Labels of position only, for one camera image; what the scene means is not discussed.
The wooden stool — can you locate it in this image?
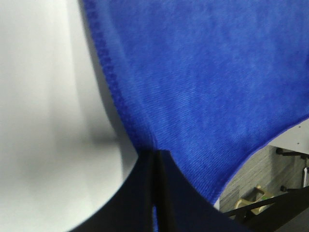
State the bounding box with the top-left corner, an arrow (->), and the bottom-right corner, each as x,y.
235,185 -> 274,209

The black table frame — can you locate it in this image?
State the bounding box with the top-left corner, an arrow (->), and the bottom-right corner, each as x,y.
223,148 -> 309,232

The blue towel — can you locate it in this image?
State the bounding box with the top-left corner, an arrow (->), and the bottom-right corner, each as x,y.
82,0 -> 309,232

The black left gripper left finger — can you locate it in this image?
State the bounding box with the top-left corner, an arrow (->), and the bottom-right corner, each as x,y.
72,151 -> 154,232

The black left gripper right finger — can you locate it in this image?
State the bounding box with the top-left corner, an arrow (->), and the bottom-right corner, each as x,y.
154,150 -> 248,232

